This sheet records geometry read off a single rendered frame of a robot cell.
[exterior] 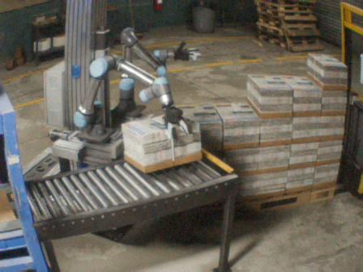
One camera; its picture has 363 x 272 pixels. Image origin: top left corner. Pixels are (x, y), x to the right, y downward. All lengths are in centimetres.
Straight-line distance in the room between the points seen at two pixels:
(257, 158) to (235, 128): 31
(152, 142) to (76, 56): 107
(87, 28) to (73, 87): 50
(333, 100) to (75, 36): 215
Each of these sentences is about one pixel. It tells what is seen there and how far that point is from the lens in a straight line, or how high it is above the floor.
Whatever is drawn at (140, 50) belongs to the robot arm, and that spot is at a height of 130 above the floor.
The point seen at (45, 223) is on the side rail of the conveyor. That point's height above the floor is 80.
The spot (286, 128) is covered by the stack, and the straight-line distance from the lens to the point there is 393.
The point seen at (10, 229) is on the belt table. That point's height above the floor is 80.
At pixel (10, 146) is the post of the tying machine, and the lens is 214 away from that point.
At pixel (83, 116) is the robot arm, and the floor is 101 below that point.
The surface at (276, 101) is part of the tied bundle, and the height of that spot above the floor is 96.
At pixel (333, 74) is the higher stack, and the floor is 120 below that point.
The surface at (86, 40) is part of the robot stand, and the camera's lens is 361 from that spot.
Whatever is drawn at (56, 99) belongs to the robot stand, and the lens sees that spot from 386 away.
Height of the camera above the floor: 222
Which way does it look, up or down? 23 degrees down
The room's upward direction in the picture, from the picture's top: straight up
